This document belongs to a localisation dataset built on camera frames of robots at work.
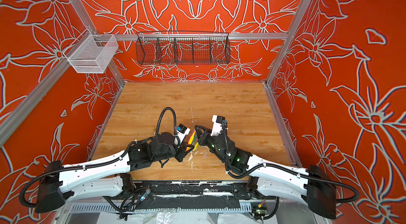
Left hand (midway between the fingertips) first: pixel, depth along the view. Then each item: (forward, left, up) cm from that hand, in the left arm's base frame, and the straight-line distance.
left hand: (193, 146), depth 71 cm
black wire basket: (+59, +12, +13) cm, 62 cm away
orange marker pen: (+2, +1, +4) cm, 5 cm away
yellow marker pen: (-3, -2, +8) cm, 9 cm away
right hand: (+6, +1, +7) cm, 9 cm away
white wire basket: (+48, +65, +14) cm, 82 cm away
